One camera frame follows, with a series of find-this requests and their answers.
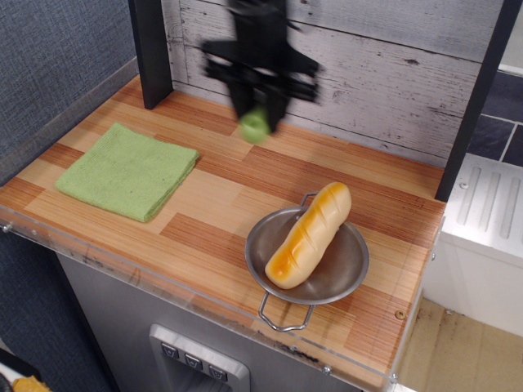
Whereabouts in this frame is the toy bread loaf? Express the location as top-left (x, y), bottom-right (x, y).
top-left (265, 182), bottom-right (352, 289)

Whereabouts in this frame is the black frame post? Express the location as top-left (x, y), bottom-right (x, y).
top-left (435, 0), bottom-right (522, 202)
top-left (128, 0), bottom-right (173, 109)

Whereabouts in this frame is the green handled grey toy spatula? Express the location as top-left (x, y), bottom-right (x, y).
top-left (239, 105), bottom-right (271, 145)

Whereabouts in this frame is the grey toy fridge cabinet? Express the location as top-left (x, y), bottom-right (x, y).
top-left (58, 256), bottom-right (355, 391)

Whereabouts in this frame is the silver dispenser button panel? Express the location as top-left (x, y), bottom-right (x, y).
top-left (149, 323), bottom-right (251, 391)

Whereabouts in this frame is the black right frame post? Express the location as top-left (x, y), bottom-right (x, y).
top-left (435, 0), bottom-right (522, 202)

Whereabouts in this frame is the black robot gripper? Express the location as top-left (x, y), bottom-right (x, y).
top-left (201, 1), bottom-right (320, 133)

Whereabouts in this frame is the black left frame post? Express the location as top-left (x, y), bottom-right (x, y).
top-left (128, 0), bottom-right (173, 109)

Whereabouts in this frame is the metal bowl with wire handles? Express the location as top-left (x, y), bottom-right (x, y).
top-left (244, 192), bottom-right (369, 332)

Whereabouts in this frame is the green folded cloth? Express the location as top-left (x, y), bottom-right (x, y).
top-left (55, 123), bottom-right (199, 222)

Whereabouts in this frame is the yellow object at corner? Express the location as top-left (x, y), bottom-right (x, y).
top-left (11, 376), bottom-right (51, 392)

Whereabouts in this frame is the white toy sink unit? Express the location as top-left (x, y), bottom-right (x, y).
top-left (422, 154), bottom-right (522, 335)

